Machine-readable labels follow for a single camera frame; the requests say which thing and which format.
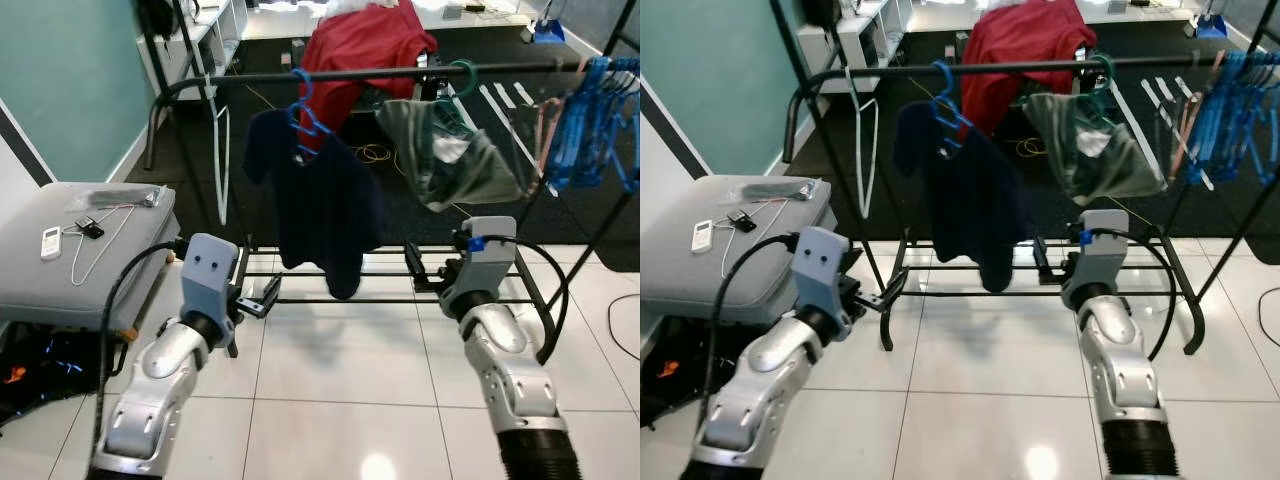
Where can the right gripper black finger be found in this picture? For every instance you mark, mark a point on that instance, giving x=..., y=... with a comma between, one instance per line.
x=1038, y=258
x=1049, y=270
x=432, y=274
x=414, y=262

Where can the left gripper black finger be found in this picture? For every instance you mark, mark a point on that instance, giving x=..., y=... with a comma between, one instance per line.
x=275, y=293
x=263, y=301
x=881, y=296
x=893, y=283

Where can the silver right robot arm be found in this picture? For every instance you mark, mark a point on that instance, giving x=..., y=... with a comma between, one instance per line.
x=1125, y=370
x=510, y=370

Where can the white plastic hanger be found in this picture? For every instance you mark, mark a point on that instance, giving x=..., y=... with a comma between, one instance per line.
x=874, y=140
x=226, y=150

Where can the pink plastic hanger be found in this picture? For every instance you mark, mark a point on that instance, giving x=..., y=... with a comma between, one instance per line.
x=1190, y=120
x=545, y=130

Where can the dark green plastic hanger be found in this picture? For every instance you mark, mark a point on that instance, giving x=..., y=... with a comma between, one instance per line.
x=472, y=75
x=1110, y=70

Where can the dark navy shirt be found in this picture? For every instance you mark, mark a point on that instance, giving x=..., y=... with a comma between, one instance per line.
x=320, y=210
x=965, y=200

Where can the olive green garment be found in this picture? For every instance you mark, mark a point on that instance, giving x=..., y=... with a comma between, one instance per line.
x=1085, y=165
x=440, y=170

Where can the clear plastic packet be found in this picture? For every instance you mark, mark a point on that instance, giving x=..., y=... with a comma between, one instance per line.
x=115, y=197
x=770, y=190

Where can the grey cushioned ottoman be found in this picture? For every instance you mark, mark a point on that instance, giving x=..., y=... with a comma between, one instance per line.
x=60, y=280
x=720, y=275

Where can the small black clip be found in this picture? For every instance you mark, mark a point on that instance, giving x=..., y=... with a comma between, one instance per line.
x=90, y=229
x=741, y=221

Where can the white remote control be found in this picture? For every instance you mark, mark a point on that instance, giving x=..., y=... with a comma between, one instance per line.
x=51, y=243
x=702, y=236

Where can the black metal clothes rack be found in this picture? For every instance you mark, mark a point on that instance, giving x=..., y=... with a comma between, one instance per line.
x=1040, y=65
x=380, y=73

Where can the black bag with blue print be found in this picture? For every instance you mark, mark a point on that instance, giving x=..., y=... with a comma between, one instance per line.
x=670, y=370
x=50, y=370

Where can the red garment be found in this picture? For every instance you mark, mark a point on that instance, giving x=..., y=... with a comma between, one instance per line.
x=1020, y=40
x=360, y=45

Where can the white shelf unit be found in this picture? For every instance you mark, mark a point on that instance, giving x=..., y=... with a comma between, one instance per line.
x=870, y=35
x=215, y=35

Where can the blue dustpan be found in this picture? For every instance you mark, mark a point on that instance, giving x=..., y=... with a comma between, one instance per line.
x=548, y=33
x=1212, y=28

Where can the black hanging bag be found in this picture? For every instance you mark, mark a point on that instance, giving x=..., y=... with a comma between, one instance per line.
x=820, y=10
x=158, y=15

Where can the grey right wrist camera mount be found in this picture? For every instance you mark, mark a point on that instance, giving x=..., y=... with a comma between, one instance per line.
x=485, y=265
x=1098, y=258

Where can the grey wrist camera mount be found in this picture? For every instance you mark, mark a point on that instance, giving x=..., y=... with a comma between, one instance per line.
x=1098, y=258
x=485, y=265
x=825, y=270
x=208, y=275

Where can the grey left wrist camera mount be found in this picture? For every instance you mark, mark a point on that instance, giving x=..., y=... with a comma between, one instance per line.
x=208, y=275
x=825, y=270

